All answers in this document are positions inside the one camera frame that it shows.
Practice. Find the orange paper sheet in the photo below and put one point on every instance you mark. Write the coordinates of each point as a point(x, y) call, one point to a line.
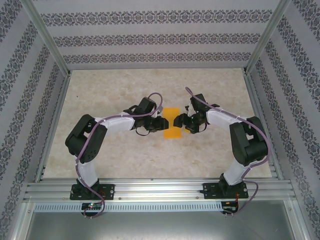
point(172, 133)

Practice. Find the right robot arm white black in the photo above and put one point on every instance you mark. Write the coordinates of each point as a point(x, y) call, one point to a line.
point(250, 145)

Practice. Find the black base plate left arm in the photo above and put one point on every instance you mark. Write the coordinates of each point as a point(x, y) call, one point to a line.
point(107, 191)

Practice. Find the black base plate right arm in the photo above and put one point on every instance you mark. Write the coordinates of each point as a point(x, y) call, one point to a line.
point(210, 190)

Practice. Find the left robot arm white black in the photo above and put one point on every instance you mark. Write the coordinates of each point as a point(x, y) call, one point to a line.
point(80, 142)

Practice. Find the grey metal sheet panel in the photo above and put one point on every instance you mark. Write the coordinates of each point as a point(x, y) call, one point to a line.
point(160, 225)

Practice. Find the circuit board with green light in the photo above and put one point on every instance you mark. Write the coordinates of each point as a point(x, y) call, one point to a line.
point(91, 206)

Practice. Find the aluminium mounting rail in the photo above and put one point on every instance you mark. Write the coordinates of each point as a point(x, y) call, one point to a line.
point(160, 187)

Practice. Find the aluminium side rail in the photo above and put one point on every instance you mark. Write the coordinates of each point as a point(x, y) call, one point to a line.
point(263, 125)
point(51, 130)

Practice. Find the aluminium frame post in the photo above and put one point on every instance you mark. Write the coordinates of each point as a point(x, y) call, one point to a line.
point(268, 35)
point(47, 37)

